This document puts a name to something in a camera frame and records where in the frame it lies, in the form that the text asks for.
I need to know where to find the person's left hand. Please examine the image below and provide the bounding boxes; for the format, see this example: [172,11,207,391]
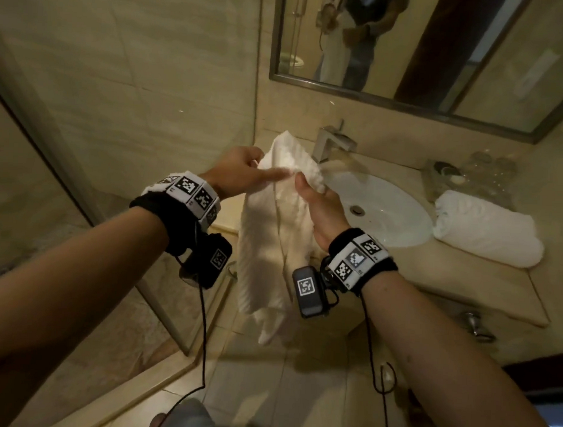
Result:
[201,145,296,203]

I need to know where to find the person's right hand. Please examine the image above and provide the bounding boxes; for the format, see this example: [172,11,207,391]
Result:
[291,171,353,253]

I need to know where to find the large white towel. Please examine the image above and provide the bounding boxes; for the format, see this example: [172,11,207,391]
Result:
[234,128,331,350]

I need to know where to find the small white towel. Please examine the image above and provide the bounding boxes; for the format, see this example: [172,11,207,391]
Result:
[431,211,547,269]

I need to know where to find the person's right forearm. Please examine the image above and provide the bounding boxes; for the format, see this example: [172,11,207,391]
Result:
[359,269,563,427]

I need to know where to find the person's left forearm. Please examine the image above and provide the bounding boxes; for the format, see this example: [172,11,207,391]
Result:
[0,203,172,427]

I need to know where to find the person's grey trousers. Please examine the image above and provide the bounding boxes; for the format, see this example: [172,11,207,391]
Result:
[163,396,239,427]

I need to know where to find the right marker wrist band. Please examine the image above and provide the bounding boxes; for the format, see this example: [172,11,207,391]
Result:
[326,227,400,297]

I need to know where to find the marker wrist band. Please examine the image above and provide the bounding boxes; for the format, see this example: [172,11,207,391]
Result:
[128,168,223,256]
[326,227,400,297]

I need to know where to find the left marker wrist band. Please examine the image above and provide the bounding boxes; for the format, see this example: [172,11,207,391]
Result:
[128,168,223,256]

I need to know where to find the white sink basin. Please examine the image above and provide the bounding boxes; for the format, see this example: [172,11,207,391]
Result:
[319,168,437,250]

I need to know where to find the chrome faucet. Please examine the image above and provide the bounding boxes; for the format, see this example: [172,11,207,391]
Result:
[310,119,359,164]

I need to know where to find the clear glass tray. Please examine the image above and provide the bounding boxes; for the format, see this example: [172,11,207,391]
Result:
[419,149,519,209]

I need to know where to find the small dark soap dish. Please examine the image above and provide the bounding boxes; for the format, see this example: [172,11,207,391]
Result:
[432,160,468,186]

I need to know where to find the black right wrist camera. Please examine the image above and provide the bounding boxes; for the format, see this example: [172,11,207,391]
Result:
[290,265,340,320]

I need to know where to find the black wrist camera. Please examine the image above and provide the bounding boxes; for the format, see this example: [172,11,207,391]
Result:
[179,232,234,291]
[290,265,340,320]

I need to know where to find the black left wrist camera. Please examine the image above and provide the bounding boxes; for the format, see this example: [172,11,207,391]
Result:
[179,232,234,291]

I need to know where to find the black right camera cable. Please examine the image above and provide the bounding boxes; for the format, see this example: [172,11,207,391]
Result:
[355,292,402,427]

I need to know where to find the black camera cable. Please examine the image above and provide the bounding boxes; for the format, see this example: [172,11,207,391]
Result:
[355,292,402,427]
[163,280,211,421]

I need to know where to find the black left camera cable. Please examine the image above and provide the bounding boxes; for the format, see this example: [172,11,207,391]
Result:
[163,280,211,421]

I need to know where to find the chrome towel ring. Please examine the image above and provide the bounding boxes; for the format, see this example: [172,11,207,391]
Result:
[461,311,498,344]

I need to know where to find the metal framed wall mirror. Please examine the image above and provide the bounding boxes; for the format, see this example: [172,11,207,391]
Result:
[266,0,563,146]

